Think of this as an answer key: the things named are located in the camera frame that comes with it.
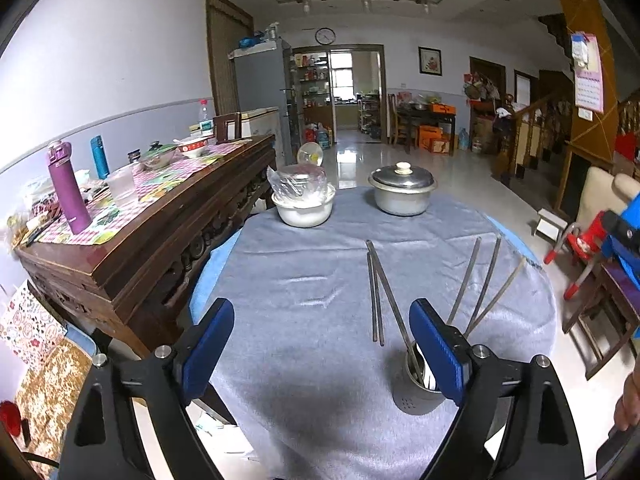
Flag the metal utensil holder cup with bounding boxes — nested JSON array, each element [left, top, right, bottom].
[[392, 341, 445, 416]]

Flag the person's right hand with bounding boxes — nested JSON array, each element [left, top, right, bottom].
[[614, 360, 640, 431]]

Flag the grey table cloth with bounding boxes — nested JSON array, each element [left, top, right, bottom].
[[190, 188, 556, 479]]

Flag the carved wooden sideboard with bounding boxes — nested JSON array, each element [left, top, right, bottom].
[[17, 136, 276, 356]]

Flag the small white step stool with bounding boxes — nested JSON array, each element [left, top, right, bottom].
[[534, 208, 568, 242]]

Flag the aluminium pot with lid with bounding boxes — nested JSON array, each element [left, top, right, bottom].
[[368, 162, 437, 217]]

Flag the red child chair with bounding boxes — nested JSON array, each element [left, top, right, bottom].
[[544, 210, 606, 301]]

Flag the white bowl with plastic bag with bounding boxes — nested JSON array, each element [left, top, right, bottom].
[[267, 164, 336, 229]]

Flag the blue thermos bottle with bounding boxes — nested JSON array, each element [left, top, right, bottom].
[[90, 136, 110, 180]]

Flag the clear plastic bottle red cap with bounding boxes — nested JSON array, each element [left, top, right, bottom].
[[198, 99, 214, 134]]

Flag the purple thermos bottle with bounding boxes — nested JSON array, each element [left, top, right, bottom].
[[47, 140, 91, 234]]

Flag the grey refrigerator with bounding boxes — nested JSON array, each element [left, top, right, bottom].
[[228, 38, 296, 167]]

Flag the framed wall picture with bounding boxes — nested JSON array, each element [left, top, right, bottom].
[[419, 47, 442, 77]]

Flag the wall calendar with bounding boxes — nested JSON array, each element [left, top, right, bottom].
[[570, 32, 604, 113]]

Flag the round wall clock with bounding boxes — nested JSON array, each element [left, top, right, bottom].
[[314, 27, 336, 47]]

